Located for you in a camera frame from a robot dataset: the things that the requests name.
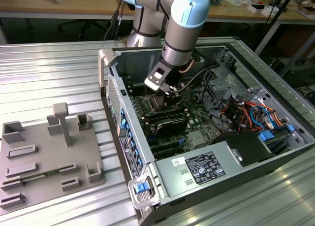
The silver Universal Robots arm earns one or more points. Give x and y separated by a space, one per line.
182 36

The CPU socket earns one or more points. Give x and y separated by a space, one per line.
152 104

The black RAM slot bank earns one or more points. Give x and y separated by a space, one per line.
165 115
135 87

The silver perforated drive cage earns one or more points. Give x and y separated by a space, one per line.
219 85

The green motherboard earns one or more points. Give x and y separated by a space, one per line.
197 117

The black graphics card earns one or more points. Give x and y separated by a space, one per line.
171 127

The open grey PC case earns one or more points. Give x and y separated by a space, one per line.
137 127

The silver chipset heatsink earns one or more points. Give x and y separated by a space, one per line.
197 139

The grey power supply unit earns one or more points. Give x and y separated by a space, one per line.
172 179

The black chair base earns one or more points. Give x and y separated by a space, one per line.
83 26

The white box with black inlay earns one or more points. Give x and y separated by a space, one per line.
258 9

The blue case latch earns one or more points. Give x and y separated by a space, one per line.
141 187

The black equipment box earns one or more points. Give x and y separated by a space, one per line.
300 73

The wooden desk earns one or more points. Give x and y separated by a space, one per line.
73 2

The grey parts rack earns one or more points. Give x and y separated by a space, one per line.
49 149

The green RAM stick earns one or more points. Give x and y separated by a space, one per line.
39 175

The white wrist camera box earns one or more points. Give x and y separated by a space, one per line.
157 75

